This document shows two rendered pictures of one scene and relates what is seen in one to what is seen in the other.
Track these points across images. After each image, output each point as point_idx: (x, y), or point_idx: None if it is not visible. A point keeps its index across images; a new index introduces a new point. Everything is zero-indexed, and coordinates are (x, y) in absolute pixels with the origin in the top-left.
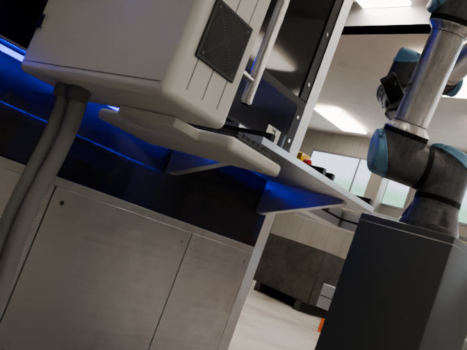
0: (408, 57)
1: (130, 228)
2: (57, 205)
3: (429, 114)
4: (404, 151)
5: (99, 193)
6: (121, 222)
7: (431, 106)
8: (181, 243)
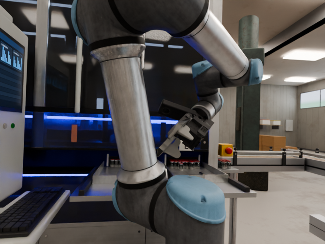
0: (195, 71)
1: (96, 235)
2: (44, 237)
3: (133, 155)
4: (125, 201)
5: (66, 223)
6: (89, 234)
7: (129, 146)
8: (139, 232)
